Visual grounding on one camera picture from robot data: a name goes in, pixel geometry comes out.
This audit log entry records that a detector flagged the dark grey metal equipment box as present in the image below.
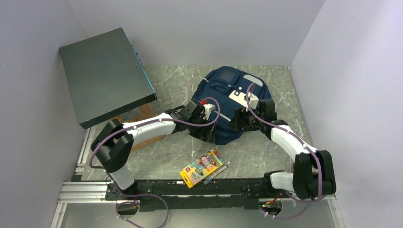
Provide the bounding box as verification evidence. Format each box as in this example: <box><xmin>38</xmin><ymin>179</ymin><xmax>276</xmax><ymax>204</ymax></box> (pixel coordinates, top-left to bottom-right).
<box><xmin>58</xmin><ymin>28</ymin><xmax>157</xmax><ymax>129</ymax></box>

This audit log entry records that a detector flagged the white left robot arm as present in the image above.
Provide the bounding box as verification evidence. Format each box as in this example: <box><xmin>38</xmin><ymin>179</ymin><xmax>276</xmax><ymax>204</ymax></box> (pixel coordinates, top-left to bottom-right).
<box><xmin>91</xmin><ymin>97</ymin><xmax>221</xmax><ymax>200</ymax></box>

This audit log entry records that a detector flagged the wooden board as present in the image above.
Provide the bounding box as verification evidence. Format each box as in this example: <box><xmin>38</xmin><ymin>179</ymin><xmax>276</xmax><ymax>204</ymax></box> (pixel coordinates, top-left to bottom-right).
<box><xmin>110</xmin><ymin>103</ymin><xmax>164</xmax><ymax>152</ymax></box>

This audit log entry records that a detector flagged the navy blue student backpack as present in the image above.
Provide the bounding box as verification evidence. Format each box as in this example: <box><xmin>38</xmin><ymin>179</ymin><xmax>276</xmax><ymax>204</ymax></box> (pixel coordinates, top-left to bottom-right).
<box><xmin>190</xmin><ymin>66</ymin><xmax>272</xmax><ymax>145</ymax></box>

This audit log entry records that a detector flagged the blue pen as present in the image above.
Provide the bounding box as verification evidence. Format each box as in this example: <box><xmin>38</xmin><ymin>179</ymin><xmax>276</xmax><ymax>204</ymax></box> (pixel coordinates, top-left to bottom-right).
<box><xmin>203</xmin><ymin>165</ymin><xmax>228</xmax><ymax>185</ymax></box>

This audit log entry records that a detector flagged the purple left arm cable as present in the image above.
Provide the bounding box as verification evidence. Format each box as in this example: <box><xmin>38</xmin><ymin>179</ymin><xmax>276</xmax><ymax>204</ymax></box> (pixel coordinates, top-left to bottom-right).
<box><xmin>88</xmin><ymin>96</ymin><xmax>221</xmax><ymax>228</ymax></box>

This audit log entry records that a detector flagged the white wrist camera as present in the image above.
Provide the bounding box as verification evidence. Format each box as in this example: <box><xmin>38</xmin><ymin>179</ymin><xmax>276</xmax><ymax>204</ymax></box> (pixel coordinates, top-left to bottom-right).
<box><xmin>201</xmin><ymin>99</ymin><xmax>217</xmax><ymax>121</ymax></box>
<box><xmin>245</xmin><ymin>93</ymin><xmax>259</xmax><ymax>110</ymax></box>

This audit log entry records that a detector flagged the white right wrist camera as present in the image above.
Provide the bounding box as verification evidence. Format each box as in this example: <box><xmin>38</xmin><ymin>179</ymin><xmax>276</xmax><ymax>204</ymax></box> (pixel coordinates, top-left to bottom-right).
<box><xmin>245</xmin><ymin>93</ymin><xmax>259</xmax><ymax>110</ymax></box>

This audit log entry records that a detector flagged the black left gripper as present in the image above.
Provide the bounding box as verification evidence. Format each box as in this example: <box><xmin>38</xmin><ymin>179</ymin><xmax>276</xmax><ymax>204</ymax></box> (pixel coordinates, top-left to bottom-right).
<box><xmin>187</xmin><ymin>115</ymin><xmax>216</xmax><ymax>143</ymax></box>

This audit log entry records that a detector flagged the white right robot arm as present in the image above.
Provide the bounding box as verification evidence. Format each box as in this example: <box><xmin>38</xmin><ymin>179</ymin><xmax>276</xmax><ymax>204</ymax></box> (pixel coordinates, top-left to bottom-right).
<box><xmin>228</xmin><ymin>97</ymin><xmax>336</xmax><ymax>200</ymax></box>

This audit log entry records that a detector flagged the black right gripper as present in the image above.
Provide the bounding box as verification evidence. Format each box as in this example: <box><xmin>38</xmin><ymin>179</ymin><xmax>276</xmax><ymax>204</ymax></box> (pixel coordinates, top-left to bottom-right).
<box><xmin>226</xmin><ymin>106</ymin><xmax>264</xmax><ymax>132</ymax></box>

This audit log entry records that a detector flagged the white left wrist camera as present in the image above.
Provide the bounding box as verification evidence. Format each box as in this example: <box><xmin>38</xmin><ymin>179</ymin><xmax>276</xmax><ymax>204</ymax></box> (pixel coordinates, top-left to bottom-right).
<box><xmin>201</xmin><ymin>99</ymin><xmax>217</xmax><ymax>121</ymax></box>

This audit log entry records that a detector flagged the yellow crayon box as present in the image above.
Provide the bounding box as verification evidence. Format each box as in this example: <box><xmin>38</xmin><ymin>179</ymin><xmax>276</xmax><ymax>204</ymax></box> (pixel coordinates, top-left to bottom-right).
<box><xmin>179</xmin><ymin>149</ymin><xmax>225</xmax><ymax>189</ymax></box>

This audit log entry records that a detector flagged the aluminium frame rail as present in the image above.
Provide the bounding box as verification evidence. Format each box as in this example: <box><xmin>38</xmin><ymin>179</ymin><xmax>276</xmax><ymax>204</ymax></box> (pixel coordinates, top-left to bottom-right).
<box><xmin>50</xmin><ymin>127</ymin><xmax>345</xmax><ymax>228</ymax></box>

